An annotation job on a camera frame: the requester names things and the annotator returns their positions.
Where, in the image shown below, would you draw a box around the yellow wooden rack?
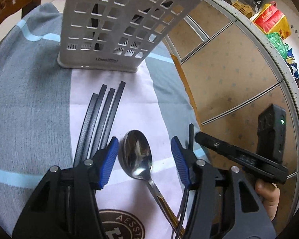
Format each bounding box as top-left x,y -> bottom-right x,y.
232,1 -> 255,18

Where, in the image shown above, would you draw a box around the steel spoon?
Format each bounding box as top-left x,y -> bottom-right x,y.
118,129 -> 185,237

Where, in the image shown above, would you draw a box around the green plastic bag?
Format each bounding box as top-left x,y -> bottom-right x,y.
265,31 -> 289,58

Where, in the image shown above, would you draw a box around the speckled white countertop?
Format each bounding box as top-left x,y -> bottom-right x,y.
204,0 -> 299,180

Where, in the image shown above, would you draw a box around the wooden base cabinets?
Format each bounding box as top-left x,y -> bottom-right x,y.
164,0 -> 299,229

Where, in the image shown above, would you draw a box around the grey plastic utensil holder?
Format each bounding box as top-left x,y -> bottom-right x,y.
57,0 -> 202,73

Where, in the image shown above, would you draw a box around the blue plastic bag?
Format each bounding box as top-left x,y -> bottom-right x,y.
286,47 -> 296,65

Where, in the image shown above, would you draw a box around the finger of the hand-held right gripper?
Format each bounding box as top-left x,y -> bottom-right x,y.
195,132 -> 289,184

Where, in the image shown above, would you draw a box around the blue and white printed cloth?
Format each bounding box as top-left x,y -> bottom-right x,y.
0,2 -> 210,239

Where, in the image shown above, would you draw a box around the person's right hand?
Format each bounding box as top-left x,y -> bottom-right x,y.
254,179 -> 281,221

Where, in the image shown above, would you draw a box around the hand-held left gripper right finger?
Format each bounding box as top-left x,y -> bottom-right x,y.
171,136 -> 277,239

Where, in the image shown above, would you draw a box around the red and yellow shopping bag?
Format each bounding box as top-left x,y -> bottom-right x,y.
254,1 -> 291,40

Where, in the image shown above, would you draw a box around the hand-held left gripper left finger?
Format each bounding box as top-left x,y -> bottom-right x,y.
12,136 -> 119,239

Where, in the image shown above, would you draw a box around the set of black chopsticks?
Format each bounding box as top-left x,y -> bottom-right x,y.
72,81 -> 126,170

